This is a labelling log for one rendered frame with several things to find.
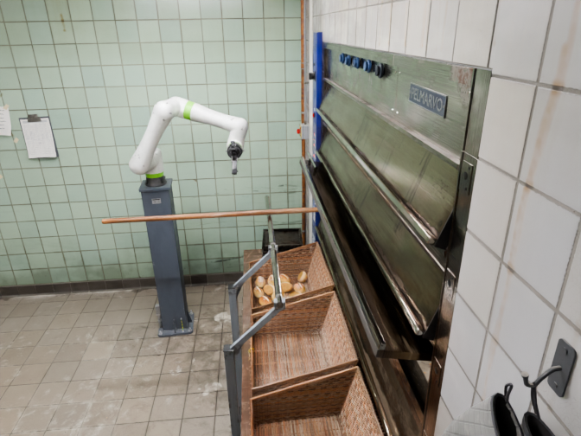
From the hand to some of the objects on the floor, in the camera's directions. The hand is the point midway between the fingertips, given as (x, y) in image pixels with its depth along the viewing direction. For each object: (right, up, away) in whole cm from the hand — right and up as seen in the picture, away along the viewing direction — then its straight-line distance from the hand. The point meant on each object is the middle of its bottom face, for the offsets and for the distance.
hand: (233, 161), depth 247 cm
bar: (+11, -151, +26) cm, 154 cm away
